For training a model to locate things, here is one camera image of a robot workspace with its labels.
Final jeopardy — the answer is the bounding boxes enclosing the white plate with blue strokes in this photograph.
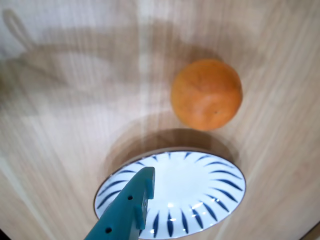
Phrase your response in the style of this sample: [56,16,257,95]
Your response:
[93,147,247,240]

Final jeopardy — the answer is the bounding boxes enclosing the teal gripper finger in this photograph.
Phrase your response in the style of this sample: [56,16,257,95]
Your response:
[83,166,156,240]

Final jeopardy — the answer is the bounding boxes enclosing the orange fruit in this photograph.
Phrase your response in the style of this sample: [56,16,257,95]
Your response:
[170,58,243,131]

